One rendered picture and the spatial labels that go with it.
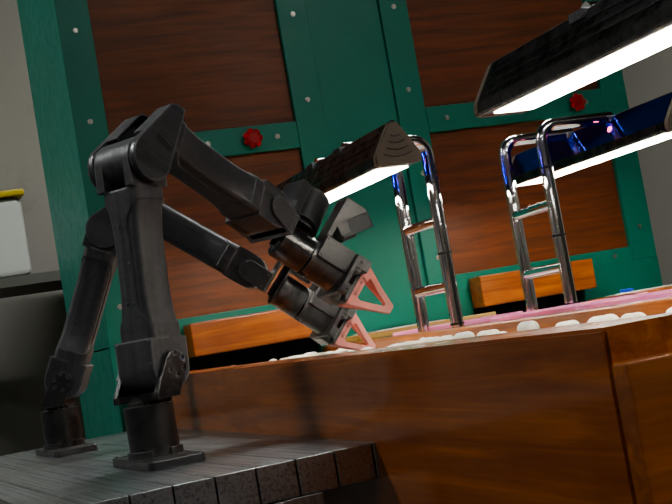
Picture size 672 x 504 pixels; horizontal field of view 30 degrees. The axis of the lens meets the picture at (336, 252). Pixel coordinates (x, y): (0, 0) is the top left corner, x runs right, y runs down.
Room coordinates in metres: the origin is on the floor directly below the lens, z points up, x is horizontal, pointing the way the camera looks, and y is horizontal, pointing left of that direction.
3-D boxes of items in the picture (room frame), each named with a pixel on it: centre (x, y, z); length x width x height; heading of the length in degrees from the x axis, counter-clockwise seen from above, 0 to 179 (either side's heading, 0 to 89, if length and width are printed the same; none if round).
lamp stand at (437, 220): (2.29, -0.09, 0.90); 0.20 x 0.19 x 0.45; 21
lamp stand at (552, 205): (2.43, -0.47, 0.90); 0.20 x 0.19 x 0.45; 21
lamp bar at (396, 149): (2.27, -0.02, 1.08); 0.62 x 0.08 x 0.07; 21
